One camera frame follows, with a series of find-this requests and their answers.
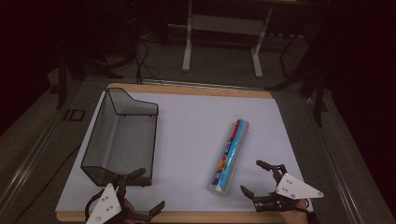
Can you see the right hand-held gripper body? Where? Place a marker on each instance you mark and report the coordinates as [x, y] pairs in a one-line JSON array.
[[295, 186]]

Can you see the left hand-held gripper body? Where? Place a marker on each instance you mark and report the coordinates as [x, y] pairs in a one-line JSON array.
[[106, 202]]

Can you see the person's left hand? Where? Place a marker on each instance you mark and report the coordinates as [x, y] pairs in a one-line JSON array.
[[128, 210]]

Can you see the person's right hand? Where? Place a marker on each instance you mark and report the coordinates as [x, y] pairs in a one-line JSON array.
[[292, 216]]

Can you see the blue wrapped roll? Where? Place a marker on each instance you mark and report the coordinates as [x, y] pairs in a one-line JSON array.
[[229, 157]]

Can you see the white sheet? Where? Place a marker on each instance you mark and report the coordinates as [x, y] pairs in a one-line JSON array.
[[193, 130]]

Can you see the black square floor plate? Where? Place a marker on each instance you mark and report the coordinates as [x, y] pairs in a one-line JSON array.
[[74, 114]]

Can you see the black metal stand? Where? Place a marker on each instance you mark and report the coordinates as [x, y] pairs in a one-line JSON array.
[[62, 81], [317, 93]]

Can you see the metal floor rail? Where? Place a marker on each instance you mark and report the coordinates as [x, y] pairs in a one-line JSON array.
[[28, 165], [336, 161]]

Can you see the white metal desk frame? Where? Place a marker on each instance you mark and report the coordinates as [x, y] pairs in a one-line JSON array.
[[227, 26]]

